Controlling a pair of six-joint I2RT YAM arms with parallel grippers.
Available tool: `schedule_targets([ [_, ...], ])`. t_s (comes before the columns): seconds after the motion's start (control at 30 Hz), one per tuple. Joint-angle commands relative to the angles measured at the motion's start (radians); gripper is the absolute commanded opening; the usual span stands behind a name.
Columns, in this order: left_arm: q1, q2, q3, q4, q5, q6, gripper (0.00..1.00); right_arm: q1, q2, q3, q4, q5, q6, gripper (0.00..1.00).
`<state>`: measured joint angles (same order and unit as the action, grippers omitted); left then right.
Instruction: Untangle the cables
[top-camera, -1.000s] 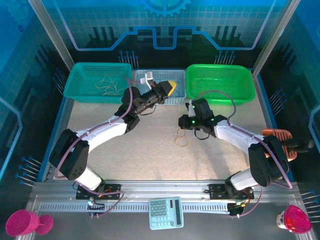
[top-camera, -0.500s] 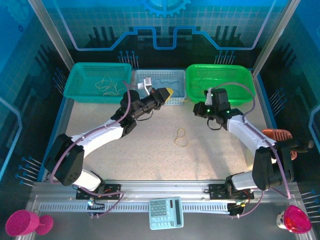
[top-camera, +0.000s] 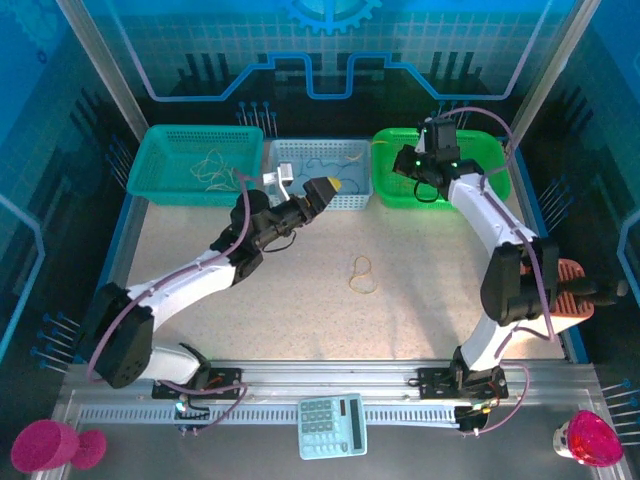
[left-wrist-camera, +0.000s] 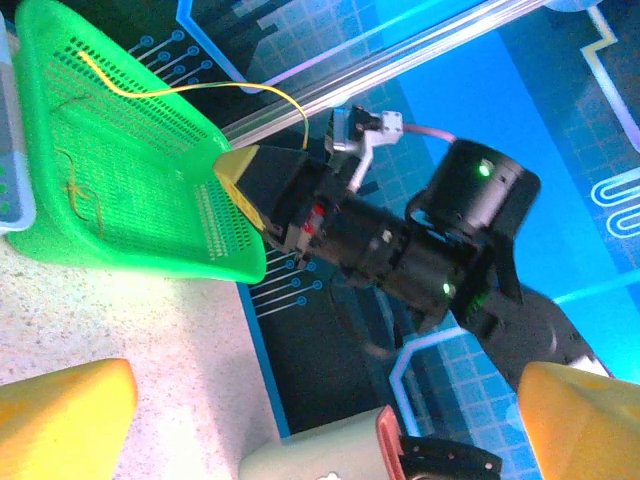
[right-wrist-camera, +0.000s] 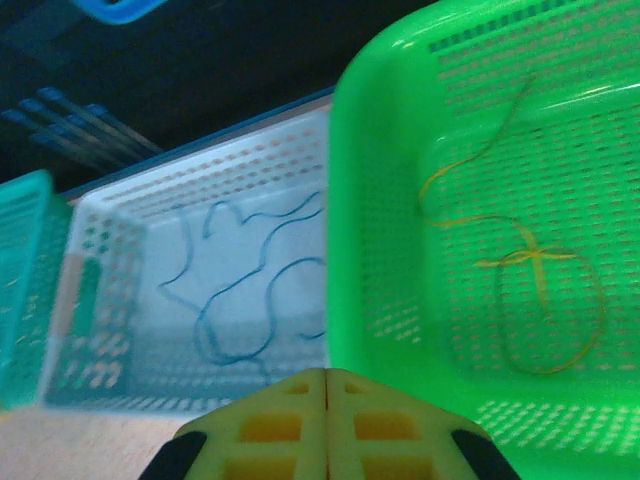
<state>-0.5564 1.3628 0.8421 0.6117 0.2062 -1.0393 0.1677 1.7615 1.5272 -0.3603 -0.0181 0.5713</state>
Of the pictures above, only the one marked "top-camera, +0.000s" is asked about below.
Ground light grey plastic basket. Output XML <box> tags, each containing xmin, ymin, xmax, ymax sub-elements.
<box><xmin>263</xmin><ymin>139</ymin><xmax>375</xmax><ymax>211</ymax></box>

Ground pink goblet cup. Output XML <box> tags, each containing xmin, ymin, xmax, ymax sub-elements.
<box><xmin>9</xmin><ymin>418</ymin><xmax>109</xmax><ymax>474</ymax></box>

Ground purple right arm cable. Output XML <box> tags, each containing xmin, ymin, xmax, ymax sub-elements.
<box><xmin>434</xmin><ymin>105</ymin><xmax>557</xmax><ymax>437</ymax></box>

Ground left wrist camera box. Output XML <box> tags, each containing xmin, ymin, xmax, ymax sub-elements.
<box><xmin>262</xmin><ymin>162</ymin><xmax>296</xmax><ymax>201</ymax></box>

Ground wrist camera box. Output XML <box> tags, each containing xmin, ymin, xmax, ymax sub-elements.
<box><xmin>262</xmin><ymin>162</ymin><xmax>296</xmax><ymax>201</ymax></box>
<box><xmin>417</xmin><ymin>118</ymin><xmax>460</xmax><ymax>160</ymax></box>

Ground blue thin cable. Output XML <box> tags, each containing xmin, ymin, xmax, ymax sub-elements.
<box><xmin>298</xmin><ymin>157</ymin><xmax>372</xmax><ymax>196</ymax></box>

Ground green plastic basket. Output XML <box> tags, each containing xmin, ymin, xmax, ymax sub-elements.
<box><xmin>370</xmin><ymin>127</ymin><xmax>512</xmax><ymax>211</ymax></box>

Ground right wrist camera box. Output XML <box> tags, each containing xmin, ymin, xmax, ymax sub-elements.
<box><xmin>417</xmin><ymin>118</ymin><xmax>460</xmax><ymax>160</ymax></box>

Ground black handle tool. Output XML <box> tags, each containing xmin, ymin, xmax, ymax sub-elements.
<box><xmin>557</xmin><ymin>278</ymin><xmax>630</xmax><ymax>307</ymax></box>

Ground teal plastic basket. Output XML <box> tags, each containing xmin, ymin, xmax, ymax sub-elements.
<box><xmin>125</xmin><ymin>124</ymin><xmax>265</xmax><ymax>209</ymax></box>

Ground light blue calculator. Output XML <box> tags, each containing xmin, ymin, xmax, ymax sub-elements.
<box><xmin>298</xmin><ymin>393</ymin><xmax>369</xmax><ymax>461</ymax></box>

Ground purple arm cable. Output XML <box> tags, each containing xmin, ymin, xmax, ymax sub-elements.
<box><xmin>434</xmin><ymin>105</ymin><xmax>557</xmax><ymax>437</ymax></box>
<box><xmin>87</xmin><ymin>169</ymin><xmax>250</xmax><ymax>435</ymax></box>

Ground aluminium frame post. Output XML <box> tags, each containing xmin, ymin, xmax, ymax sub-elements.
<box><xmin>55</xmin><ymin>0</ymin><xmax>151</xmax><ymax>144</ymax></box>
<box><xmin>503</xmin><ymin>0</ymin><xmax>587</xmax><ymax>146</ymax></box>

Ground pink glass cup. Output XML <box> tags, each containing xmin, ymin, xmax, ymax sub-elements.
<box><xmin>552</xmin><ymin>409</ymin><xmax>625</xmax><ymax>469</ymax></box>

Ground cream thin cable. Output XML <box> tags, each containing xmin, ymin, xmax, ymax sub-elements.
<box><xmin>203</xmin><ymin>167</ymin><xmax>241</xmax><ymax>194</ymax></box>

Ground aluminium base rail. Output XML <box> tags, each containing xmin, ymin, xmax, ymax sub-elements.
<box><xmin>59</xmin><ymin>358</ymin><xmax>599</xmax><ymax>401</ymax></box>

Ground orange slotted holder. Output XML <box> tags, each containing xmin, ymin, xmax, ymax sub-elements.
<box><xmin>519</xmin><ymin>258</ymin><xmax>596</xmax><ymax>331</ymax></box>

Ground slotted grey cable duct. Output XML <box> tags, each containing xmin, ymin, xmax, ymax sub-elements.
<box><xmin>79</xmin><ymin>402</ymin><xmax>461</xmax><ymax>427</ymax></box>

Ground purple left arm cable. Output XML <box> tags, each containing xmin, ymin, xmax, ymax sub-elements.
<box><xmin>87</xmin><ymin>169</ymin><xmax>250</xmax><ymax>435</ymax></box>

